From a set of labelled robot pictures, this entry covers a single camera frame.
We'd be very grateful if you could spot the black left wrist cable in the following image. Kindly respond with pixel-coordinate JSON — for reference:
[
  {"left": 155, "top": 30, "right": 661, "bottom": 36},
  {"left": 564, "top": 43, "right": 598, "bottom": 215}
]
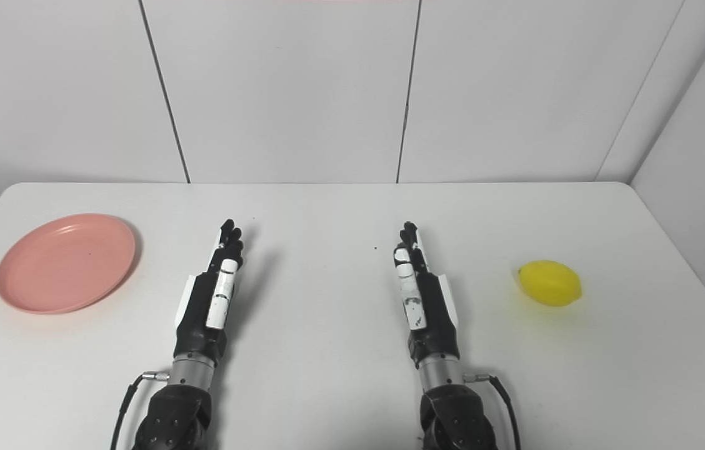
[{"left": 110, "top": 371, "right": 170, "bottom": 450}]

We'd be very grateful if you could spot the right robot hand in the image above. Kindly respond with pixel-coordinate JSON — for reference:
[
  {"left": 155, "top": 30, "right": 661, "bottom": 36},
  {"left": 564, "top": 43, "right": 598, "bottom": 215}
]
[{"left": 393, "top": 221, "right": 460, "bottom": 369}]

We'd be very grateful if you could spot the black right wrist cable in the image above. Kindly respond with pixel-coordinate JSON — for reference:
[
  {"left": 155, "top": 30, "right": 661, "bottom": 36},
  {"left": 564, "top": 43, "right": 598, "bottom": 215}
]
[{"left": 462, "top": 372, "right": 521, "bottom": 450}]

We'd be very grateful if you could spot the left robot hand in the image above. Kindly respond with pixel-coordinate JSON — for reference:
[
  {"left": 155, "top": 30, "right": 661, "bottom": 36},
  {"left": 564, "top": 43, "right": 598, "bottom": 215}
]
[{"left": 174, "top": 219, "right": 246, "bottom": 366}]

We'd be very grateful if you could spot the yellow lemon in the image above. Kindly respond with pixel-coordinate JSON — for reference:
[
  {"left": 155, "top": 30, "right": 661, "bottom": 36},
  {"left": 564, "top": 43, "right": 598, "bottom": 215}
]
[{"left": 517, "top": 260, "right": 583, "bottom": 308}]

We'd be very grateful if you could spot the pink plate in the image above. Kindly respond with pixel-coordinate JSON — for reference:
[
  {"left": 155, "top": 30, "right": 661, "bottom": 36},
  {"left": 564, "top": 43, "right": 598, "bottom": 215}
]
[{"left": 0, "top": 214, "right": 137, "bottom": 315}]

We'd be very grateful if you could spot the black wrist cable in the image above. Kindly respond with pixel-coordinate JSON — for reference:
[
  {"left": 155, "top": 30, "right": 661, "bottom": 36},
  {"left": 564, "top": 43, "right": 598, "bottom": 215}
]
[
  {"left": 110, "top": 371, "right": 170, "bottom": 450},
  {"left": 462, "top": 372, "right": 521, "bottom": 450}
]

